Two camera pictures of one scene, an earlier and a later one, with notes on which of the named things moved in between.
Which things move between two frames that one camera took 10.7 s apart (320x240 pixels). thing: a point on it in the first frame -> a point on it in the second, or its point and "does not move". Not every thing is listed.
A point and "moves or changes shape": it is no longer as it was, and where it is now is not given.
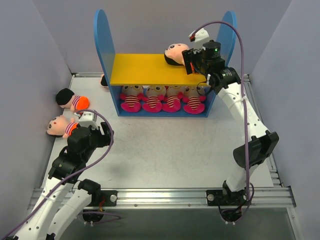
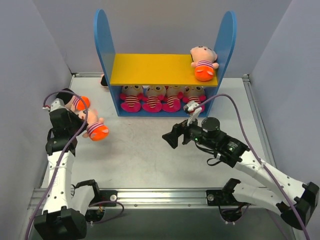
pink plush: x=174 y=93 does not move
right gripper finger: x=189 y=56 -> x=172 y=137
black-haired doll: x=173 y=54 moves or changes shape
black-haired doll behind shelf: x=103 y=80 does not move
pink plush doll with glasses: x=132 y=95 does not move
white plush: x=155 y=95 does not move
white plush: x=194 y=96 does not move
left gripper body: x=76 y=135 -> x=75 y=119
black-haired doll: x=65 y=98 does not move
